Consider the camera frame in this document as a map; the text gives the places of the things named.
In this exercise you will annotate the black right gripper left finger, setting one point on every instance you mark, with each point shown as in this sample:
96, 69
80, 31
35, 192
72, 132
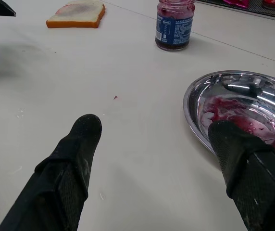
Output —
63, 183

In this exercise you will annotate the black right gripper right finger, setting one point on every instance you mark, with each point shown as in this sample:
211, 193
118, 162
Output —
250, 173

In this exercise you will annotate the white bread slice with jam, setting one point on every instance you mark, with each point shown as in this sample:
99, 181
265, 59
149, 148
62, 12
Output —
79, 13

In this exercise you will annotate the glass jam jar blue label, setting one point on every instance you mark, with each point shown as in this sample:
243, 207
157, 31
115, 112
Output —
173, 26

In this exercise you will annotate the round stainless steel plate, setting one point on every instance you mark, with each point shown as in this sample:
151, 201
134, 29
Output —
243, 106

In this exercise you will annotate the black textured mat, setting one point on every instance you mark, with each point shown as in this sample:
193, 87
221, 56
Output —
260, 14

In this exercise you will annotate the pink foil package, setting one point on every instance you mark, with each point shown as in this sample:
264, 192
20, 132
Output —
236, 3

